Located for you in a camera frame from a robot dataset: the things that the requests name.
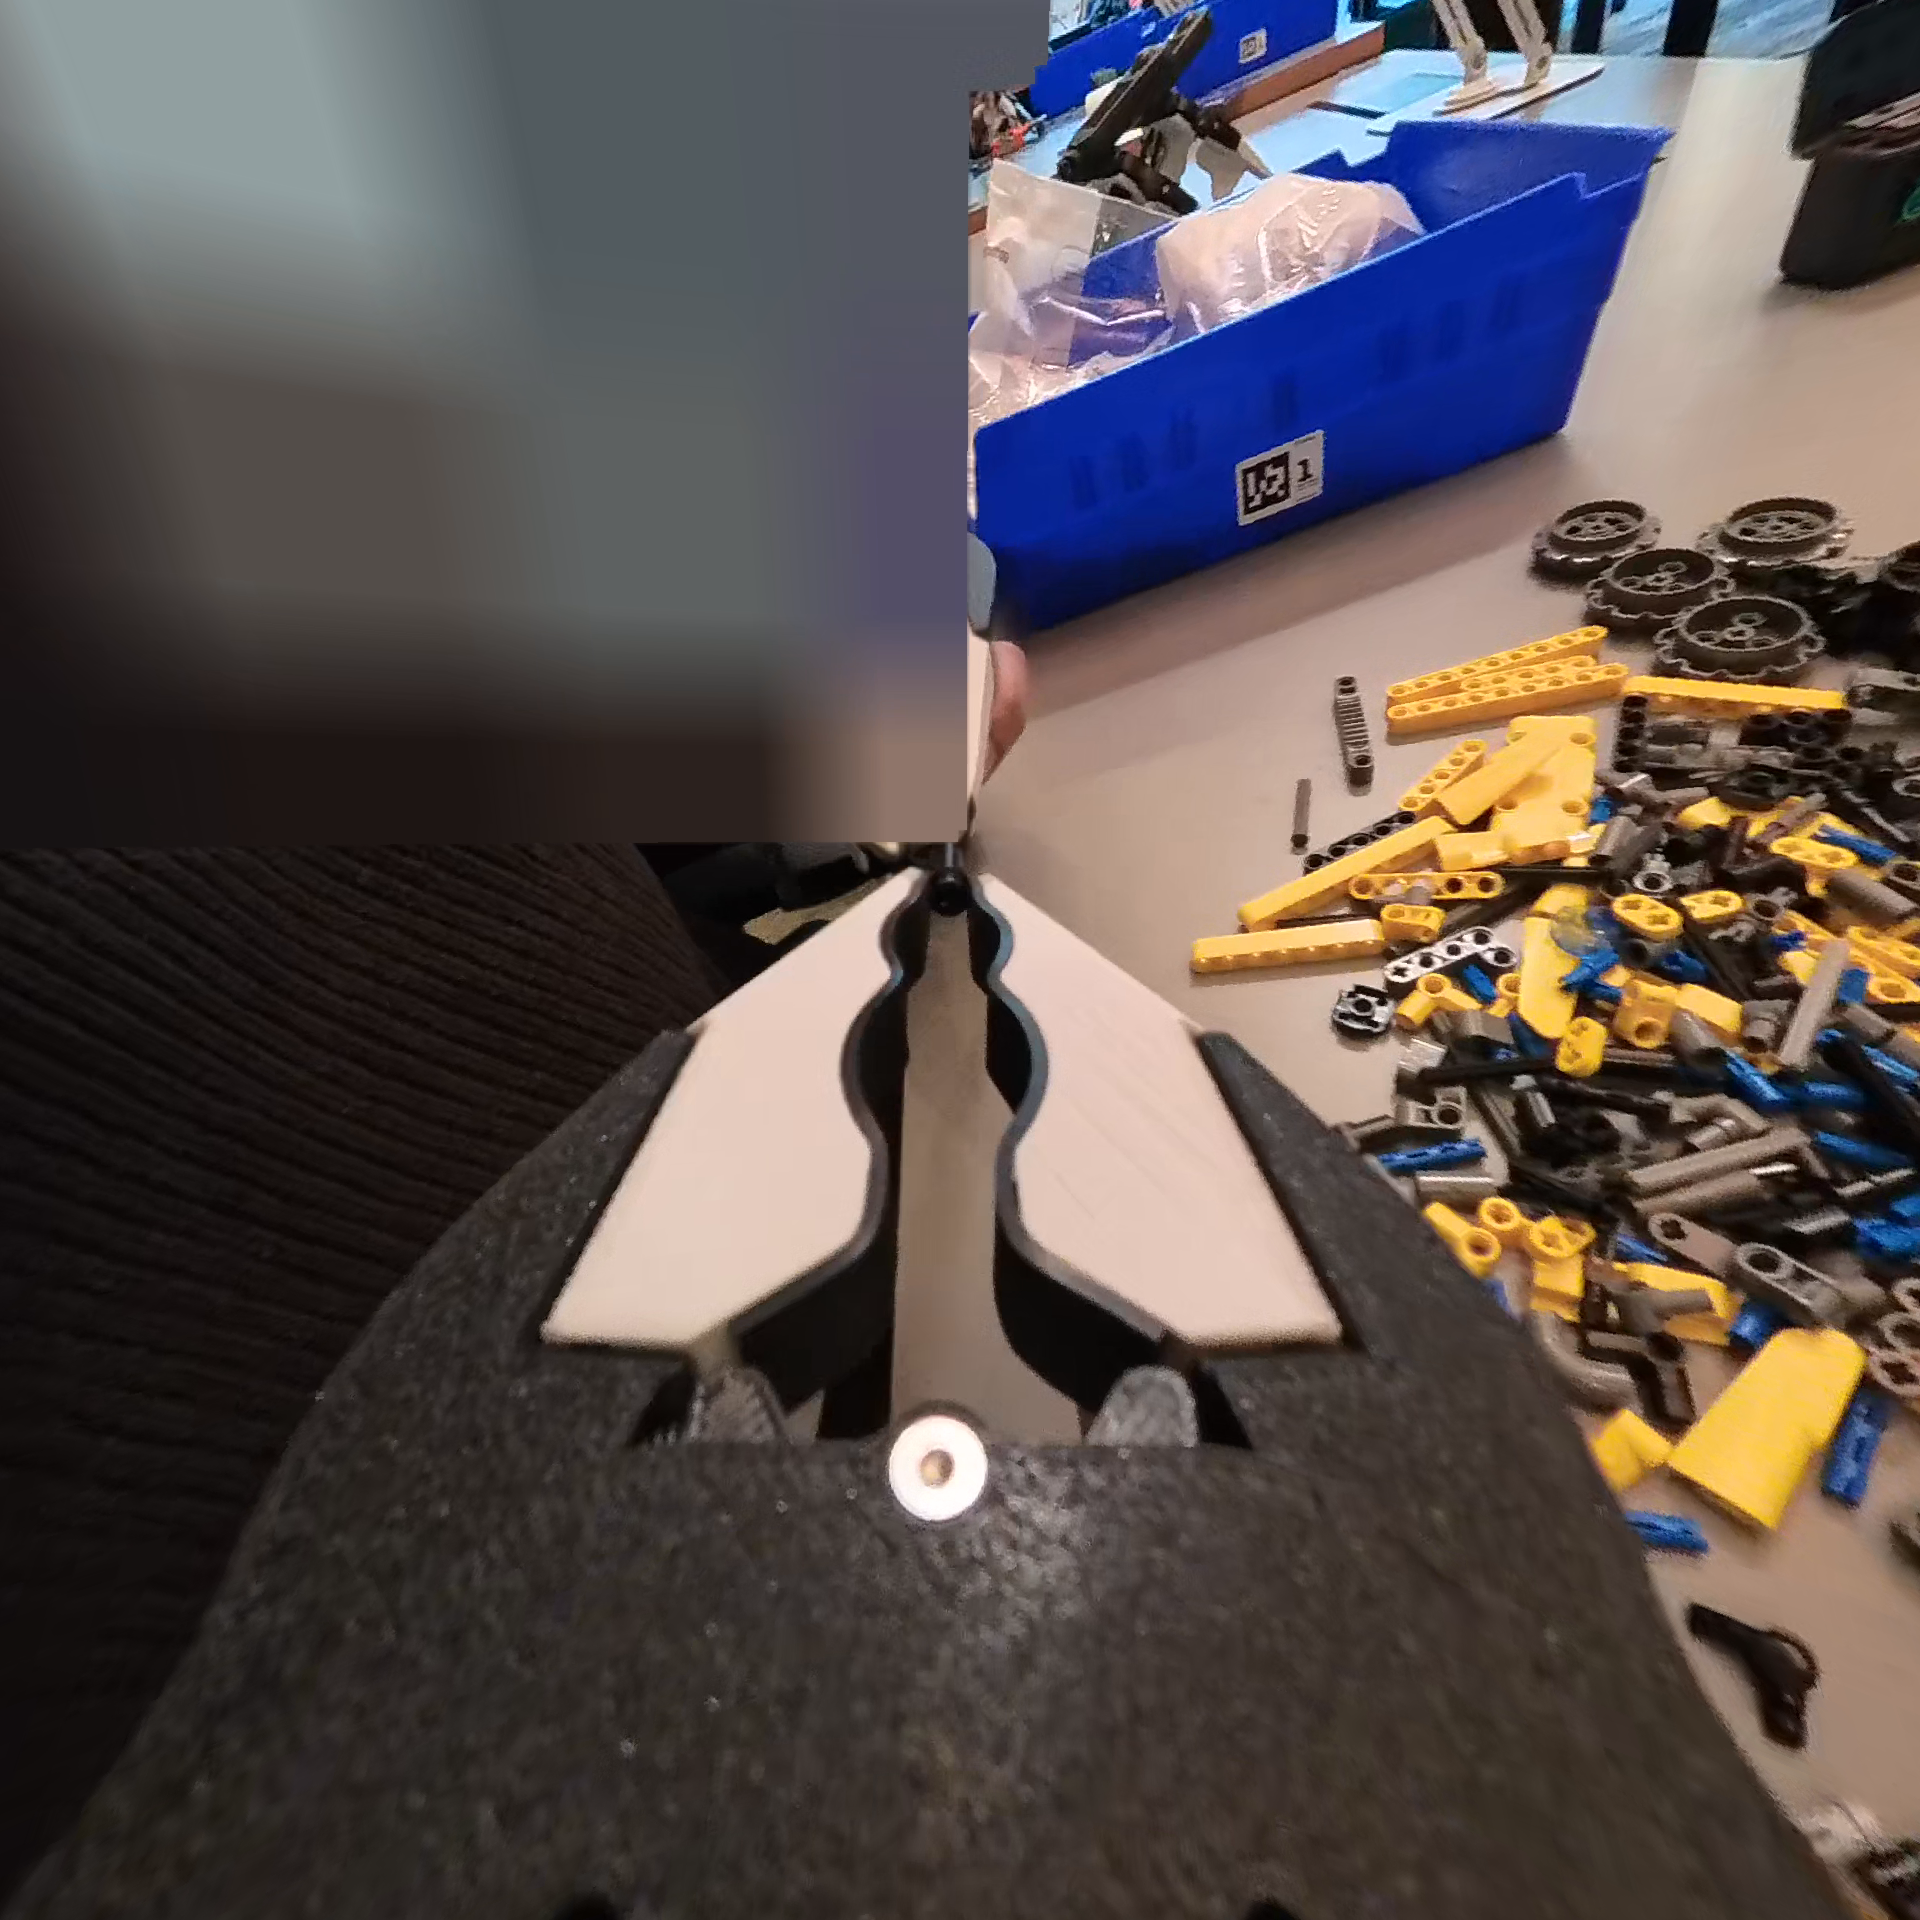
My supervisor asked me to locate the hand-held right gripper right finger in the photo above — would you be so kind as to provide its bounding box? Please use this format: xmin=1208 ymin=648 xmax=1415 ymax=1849
xmin=958 ymin=871 xmax=1346 ymax=1415

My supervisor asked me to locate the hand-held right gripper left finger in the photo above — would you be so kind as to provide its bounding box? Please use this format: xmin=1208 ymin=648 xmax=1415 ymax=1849
xmin=538 ymin=871 xmax=952 ymax=1408

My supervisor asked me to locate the pile of mixed building pieces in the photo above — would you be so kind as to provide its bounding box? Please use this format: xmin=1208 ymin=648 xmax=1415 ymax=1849
xmin=1191 ymin=631 xmax=1920 ymax=1530

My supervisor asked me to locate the pile of black red pins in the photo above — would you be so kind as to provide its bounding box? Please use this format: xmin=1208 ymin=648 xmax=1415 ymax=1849
xmin=1799 ymin=1799 xmax=1920 ymax=1895

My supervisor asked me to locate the person's dark knit sweater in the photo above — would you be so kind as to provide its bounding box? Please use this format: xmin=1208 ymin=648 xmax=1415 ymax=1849
xmin=0 ymin=848 xmax=722 ymax=1877

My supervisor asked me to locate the blue storage bin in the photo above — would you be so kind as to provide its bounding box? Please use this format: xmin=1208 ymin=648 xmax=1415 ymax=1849
xmin=1035 ymin=0 xmax=1337 ymax=121
xmin=972 ymin=119 xmax=1674 ymax=632

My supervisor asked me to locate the clear plastic bag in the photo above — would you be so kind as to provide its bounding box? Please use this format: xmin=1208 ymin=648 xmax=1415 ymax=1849
xmin=972 ymin=161 xmax=1427 ymax=423

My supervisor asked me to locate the black tool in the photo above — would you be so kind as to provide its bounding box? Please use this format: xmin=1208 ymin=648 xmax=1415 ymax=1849
xmin=1050 ymin=7 xmax=1279 ymax=211

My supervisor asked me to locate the group of dark toy wheels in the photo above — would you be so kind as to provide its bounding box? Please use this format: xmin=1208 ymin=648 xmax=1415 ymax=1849
xmin=1529 ymin=496 xmax=1920 ymax=683

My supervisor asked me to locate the white book stand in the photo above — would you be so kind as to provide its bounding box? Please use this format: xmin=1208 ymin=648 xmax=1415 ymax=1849
xmin=1372 ymin=0 xmax=1607 ymax=119

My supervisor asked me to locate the black charging case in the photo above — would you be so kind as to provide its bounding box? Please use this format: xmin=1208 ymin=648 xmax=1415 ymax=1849
xmin=1776 ymin=16 xmax=1920 ymax=295

